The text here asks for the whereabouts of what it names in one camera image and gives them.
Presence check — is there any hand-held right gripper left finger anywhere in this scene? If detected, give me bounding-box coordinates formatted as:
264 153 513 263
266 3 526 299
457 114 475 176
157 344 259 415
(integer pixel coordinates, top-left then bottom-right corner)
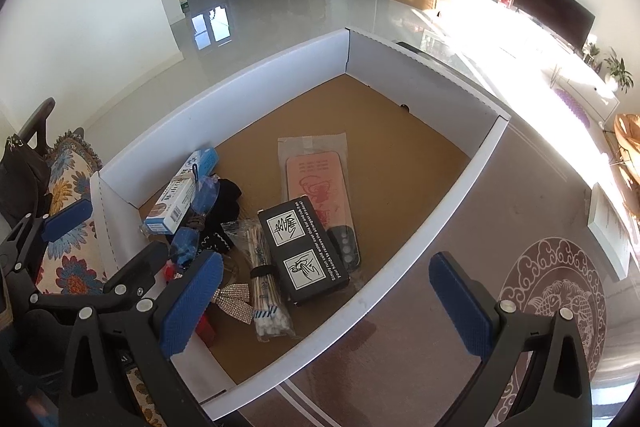
59 249 224 427

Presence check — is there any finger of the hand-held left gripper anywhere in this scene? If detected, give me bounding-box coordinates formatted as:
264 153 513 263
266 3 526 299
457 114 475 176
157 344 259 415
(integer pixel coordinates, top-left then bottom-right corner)
0 198 96 293
29 240 169 309

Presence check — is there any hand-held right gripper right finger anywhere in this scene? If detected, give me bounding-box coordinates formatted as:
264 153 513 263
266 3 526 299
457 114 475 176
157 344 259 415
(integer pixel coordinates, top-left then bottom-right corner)
429 251 593 427

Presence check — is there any red shuttlecock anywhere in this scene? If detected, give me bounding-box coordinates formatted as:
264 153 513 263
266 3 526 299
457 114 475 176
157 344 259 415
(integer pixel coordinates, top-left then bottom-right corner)
196 311 217 344

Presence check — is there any rhinestone hair claw clip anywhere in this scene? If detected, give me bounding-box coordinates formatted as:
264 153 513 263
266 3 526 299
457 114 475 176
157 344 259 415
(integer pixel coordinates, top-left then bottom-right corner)
210 281 255 324

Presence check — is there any blue white carton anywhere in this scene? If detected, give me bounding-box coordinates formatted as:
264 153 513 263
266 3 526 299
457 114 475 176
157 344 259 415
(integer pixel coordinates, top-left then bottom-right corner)
142 148 221 236

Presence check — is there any cotton swab packet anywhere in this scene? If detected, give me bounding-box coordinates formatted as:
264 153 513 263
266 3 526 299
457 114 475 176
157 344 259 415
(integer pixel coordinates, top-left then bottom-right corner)
222 217 296 342

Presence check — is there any small black box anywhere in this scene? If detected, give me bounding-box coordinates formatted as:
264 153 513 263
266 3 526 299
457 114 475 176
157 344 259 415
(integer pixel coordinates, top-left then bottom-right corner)
257 195 351 308

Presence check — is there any phone case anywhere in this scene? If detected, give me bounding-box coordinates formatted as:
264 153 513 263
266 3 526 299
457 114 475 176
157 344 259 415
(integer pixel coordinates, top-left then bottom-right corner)
277 132 362 274

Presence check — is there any large white cardboard box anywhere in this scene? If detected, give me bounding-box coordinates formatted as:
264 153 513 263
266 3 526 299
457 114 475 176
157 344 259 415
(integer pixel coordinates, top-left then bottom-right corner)
90 27 512 423

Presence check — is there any floral cushion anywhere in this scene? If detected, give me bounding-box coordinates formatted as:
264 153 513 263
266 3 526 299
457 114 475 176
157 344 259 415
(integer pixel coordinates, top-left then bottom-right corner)
34 133 109 296

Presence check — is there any black bag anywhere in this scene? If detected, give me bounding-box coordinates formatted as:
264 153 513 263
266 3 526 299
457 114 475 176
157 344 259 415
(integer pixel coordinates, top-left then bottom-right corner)
0 133 52 219

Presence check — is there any black chair armrest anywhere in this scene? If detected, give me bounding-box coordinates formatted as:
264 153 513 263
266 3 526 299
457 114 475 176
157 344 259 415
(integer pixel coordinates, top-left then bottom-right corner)
19 97 57 144

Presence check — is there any flat white box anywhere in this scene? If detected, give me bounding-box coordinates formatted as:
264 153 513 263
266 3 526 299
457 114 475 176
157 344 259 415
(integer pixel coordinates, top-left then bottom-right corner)
587 181 637 281

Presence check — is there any lounge chair with orange cushion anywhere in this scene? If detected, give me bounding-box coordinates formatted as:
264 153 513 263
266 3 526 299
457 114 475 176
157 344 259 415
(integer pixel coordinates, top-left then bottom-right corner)
612 112 640 188

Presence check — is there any white television cabinet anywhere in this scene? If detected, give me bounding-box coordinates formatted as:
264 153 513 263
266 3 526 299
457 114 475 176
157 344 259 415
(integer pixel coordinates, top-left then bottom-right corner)
435 0 622 124

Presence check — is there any leafy plant in white pot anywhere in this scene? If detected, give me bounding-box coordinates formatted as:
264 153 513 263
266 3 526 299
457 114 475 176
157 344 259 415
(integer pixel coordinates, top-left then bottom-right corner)
602 47 634 94

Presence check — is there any black television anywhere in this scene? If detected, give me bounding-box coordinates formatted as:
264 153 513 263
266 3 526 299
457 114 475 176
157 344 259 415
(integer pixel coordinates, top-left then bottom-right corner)
514 0 596 54

